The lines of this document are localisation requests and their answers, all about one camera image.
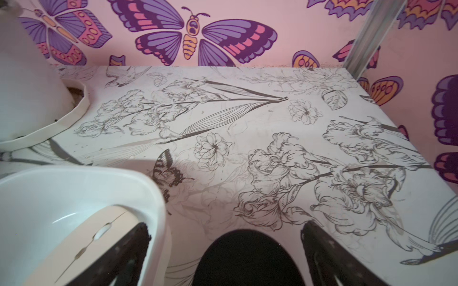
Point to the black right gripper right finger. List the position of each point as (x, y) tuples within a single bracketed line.
[(332, 265)]

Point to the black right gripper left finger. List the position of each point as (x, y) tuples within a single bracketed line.
[(121, 265)]

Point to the pink mouse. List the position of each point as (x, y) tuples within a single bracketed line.
[(83, 246)]

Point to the white storage box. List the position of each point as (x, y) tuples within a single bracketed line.
[(41, 206)]

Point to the small black round jar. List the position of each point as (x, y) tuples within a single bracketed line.
[(246, 258)]

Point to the potted green plant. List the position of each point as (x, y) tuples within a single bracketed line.
[(36, 104)]

